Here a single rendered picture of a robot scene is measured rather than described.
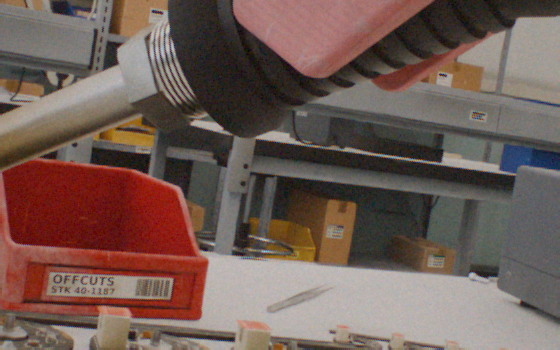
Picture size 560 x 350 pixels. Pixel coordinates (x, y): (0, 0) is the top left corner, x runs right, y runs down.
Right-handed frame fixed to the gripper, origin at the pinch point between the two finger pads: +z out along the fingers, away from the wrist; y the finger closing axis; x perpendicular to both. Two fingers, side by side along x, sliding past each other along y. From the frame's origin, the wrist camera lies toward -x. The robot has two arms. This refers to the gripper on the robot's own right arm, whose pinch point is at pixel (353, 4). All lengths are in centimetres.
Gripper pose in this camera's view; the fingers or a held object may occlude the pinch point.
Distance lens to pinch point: 13.2
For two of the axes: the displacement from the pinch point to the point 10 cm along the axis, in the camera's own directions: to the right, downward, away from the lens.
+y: -4.8, -0.2, -8.8
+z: -5.4, 8.0, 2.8
